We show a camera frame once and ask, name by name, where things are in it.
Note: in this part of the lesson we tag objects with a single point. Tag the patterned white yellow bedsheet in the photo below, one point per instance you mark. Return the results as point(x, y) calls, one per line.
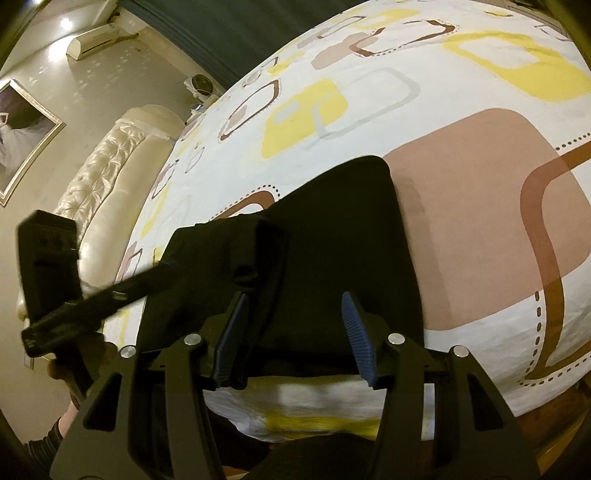
point(461, 138)

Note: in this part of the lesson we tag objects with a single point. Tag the person's dark clothing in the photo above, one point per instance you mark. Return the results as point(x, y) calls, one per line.
point(300, 461)

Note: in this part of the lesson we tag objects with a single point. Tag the person's left forearm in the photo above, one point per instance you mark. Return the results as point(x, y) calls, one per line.
point(46, 447)

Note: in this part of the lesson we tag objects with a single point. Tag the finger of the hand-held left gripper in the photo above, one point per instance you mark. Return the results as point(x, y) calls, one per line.
point(143, 281)

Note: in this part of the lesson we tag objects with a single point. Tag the dark teal curtain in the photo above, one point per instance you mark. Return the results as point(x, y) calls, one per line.
point(207, 27)

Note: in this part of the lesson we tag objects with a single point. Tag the cream tufted headboard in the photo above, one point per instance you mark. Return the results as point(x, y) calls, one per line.
point(115, 161)

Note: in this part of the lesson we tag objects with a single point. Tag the white wall air conditioner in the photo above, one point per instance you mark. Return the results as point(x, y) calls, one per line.
point(94, 40)

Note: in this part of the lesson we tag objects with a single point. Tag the silver framed wall picture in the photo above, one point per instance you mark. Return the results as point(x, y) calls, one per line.
point(23, 134)

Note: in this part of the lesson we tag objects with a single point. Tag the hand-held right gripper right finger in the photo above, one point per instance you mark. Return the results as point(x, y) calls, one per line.
point(360, 341)

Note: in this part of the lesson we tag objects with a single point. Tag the black pants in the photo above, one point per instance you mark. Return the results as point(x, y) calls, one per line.
point(332, 230)

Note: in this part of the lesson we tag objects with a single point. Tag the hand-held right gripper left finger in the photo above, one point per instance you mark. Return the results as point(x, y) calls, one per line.
point(231, 341)

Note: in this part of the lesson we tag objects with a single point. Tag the small white fan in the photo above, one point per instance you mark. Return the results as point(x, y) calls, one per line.
point(201, 85)

